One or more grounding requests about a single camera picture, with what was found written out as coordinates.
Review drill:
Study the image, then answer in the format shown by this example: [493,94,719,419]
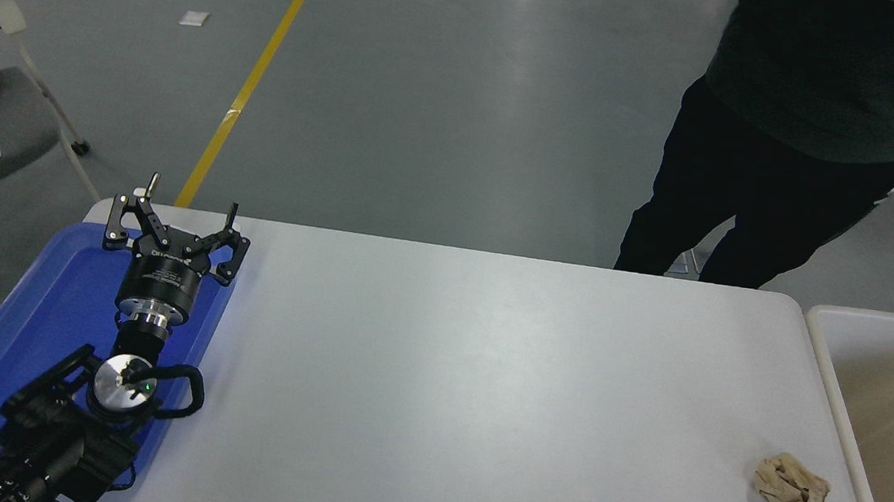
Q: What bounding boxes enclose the person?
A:
[613,0,894,304]

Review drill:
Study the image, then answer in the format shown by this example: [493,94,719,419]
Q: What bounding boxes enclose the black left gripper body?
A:
[116,232,216,319]

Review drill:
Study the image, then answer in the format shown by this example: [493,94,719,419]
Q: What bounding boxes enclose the blue plastic tray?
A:
[0,212,242,496]

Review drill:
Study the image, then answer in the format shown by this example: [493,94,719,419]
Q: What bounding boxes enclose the crumpled tan paper ball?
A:
[751,450,834,502]

